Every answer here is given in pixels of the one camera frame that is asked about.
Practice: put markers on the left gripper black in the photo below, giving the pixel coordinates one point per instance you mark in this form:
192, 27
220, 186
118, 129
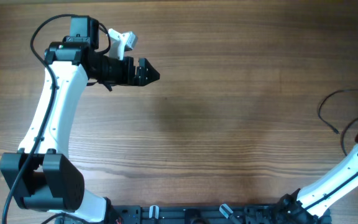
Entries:
136, 72

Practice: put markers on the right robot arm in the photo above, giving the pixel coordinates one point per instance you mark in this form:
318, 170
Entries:
308, 205

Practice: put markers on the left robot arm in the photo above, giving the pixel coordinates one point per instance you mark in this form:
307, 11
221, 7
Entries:
39, 174

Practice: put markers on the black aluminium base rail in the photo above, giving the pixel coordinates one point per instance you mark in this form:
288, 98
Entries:
250, 214

